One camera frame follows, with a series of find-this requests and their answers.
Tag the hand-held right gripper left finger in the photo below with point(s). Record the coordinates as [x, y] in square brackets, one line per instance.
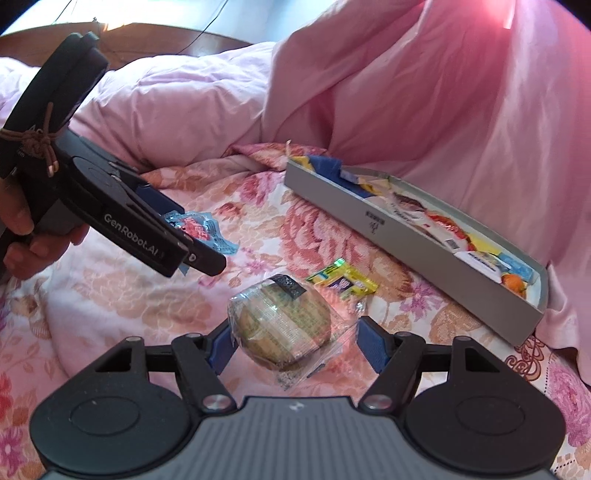
[220, 353]

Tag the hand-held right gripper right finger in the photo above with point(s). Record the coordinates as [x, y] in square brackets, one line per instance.
[371, 346]

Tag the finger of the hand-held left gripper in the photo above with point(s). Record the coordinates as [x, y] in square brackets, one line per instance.
[207, 263]
[157, 201]

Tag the blue packet with pink cartoon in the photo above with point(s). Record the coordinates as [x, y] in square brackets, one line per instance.
[198, 228]

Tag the round brown biscuit packet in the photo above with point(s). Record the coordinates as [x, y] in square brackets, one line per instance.
[277, 323]

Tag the grey cardboard box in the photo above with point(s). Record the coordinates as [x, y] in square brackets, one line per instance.
[392, 235]

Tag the red snack packet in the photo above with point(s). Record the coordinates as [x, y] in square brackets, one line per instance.
[445, 224]

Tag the small orange round snack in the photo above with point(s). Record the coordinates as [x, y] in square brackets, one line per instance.
[515, 284]

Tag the person's left hand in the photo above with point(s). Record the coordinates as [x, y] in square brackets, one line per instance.
[18, 212]

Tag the yellow snack packet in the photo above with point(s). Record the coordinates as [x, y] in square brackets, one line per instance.
[344, 279]

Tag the floral bed sheet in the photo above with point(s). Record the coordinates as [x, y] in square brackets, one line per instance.
[138, 300]

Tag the pale pink pillow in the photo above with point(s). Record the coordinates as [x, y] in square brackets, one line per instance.
[184, 101]

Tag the wooden headboard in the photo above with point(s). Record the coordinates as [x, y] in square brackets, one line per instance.
[138, 46]

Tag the pale yellow crumpled wrapper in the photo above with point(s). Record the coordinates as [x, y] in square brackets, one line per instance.
[302, 164]

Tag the white pink printed packet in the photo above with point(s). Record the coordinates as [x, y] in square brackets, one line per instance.
[408, 207]

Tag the bright yellow snack bag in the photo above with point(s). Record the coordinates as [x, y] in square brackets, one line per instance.
[482, 242]

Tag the blue crumpled wrapper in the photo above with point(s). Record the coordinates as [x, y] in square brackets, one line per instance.
[330, 173]

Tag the yellow flat packet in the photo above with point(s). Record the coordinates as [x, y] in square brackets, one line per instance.
[376, 189]

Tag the light blue square packet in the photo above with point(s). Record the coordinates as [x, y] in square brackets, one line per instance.
[519, 265]

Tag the pink quilt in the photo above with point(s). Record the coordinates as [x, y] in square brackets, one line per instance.
[438, 92]

